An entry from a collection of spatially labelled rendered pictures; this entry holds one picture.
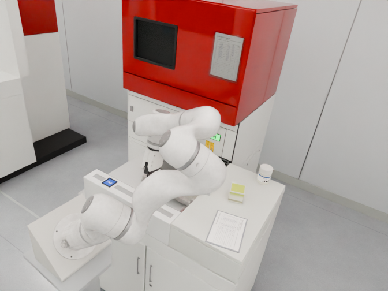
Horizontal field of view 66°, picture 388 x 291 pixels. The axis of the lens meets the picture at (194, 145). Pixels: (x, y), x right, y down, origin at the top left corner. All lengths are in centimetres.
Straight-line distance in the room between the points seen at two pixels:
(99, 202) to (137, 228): 15
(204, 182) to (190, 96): 95
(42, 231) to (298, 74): 250
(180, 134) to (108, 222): 40
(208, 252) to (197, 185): 54
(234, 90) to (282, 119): 169
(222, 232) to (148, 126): 57
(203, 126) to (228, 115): 80
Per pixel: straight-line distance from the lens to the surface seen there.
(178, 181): 88
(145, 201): 92
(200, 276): 148
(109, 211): 102
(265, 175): 166
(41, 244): 138
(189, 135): 79
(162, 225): 141
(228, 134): 174
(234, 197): 151
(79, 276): 141
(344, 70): 300
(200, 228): 137
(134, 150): 225
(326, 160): 330
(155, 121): 112
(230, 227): 140
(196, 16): 163
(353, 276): 286
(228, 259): 131
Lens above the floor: 194
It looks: 30 degrees down
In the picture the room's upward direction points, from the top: 7 degrees clockwise
